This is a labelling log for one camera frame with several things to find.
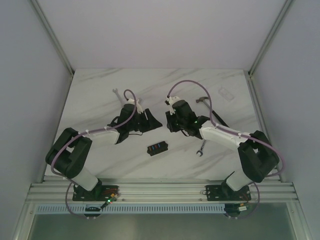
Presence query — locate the black fuse box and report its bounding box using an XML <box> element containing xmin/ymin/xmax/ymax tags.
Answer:
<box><xmin>147</xmin><ymin>141</ymin><xmax>168</xmax><ymax>157</ymax></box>

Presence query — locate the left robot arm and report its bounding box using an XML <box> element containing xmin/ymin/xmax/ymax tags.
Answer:
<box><xmin>45</xmin><ymin>102</ymin><xmax>163</xmax><ymax>201</ymax></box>

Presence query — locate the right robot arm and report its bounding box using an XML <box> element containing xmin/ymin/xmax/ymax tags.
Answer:
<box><xmin>165</xmin><ymin>96</ymin><xmax>280</xmax><ymax>201</ymax></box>

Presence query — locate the clear plastic fuse box cover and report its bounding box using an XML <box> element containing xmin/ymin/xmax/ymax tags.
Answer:
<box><xmin>218</xmin><ymin>87</ymin><xmax>235</xmax><ymax>102</ymax></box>

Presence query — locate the silver combination wrench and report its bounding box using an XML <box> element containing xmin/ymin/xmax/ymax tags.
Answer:
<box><xmin>196</xmin><ymin>140</ymin><xmax>206</xmax><ymax>157</ymax></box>

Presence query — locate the small silver wrench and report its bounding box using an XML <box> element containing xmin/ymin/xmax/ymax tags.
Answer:
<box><xmin>112</xmin><ymin>88</ymin><xmax>126</xmax><ymax>107</ymax></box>

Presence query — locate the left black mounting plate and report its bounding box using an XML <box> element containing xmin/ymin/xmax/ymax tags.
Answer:
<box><xmin>72</xmin><ymin>185</ymin><xmax>119</xmax><ymax>202</ymax></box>

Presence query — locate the black mounting plate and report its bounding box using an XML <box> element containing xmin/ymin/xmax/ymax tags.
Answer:
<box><xmin>202</xmin><ymin>184</ymin><xmax>252</xmax><ymax>202</ymax></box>
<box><xmin>72</xmin><ymin>185</ymin><xmax>119</xmax><ymax>202</ymax></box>

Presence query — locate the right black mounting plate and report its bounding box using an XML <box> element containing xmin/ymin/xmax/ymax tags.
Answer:
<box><xmin>202</xmin><ymin>184</ymin><xmax>252</xmax><ymax>202</ymax></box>

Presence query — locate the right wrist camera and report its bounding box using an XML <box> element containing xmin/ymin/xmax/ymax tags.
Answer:
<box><xmin>165</xmin><ymin>96</ymin><xmax>181</xmax><ymax>115</ymax></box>

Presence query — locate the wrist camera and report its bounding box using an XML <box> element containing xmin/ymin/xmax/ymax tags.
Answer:
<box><xmin>126</xmin><ymin>98</ymin><xmax>144</xmax><ymax>114</ymax></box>
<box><xmin>165</xmin><ymin>96</ymin><xmax>181</xmax><ymax>115</ymax></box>

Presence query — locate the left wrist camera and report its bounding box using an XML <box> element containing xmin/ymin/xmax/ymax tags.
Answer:
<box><xmin>126</xmin><ymin>98</ymin><xmax>144</xmax><ymax>114</ymax></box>

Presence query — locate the black handled claw hammer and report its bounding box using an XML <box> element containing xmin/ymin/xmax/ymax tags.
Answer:
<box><xmin>195</xmin><ymin>96</ymin><xmax>229</xmax><ymax>127</ymax></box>

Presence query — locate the slotted cable duct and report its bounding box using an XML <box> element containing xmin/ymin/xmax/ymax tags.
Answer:
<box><xmin>34</xmin><ymin>202</ymin><xmax>228</xmax><ymax>215</ymax></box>

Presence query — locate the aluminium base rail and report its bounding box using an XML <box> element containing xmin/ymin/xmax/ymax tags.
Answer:
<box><xmin>25</xmin><ymin>176</ymin><xmax>299</xmax><ymax>204</ymax></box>

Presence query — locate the left aluminium frame post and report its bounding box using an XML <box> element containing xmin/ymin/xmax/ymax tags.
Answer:
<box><xmin>28</xmin><ymin>0</ymin><xmax>75</xmax><ymax>77</ymax></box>

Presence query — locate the aluminium frame post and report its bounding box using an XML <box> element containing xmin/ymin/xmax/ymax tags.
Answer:
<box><xmin>28</xmin><ymin>0</ymin><xmax>75</xmax><ymax>77</ymax></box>
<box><xmin>248</xmin><ymin>0</ymin><xmax>295</xmax><ymax>78</ymax></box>

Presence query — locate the right aluminium frame post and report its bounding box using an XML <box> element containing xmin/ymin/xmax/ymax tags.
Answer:
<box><xmin>248</xmin><ymin>0</ymin><xmax>295</xmax><ymax>78</ymax></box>

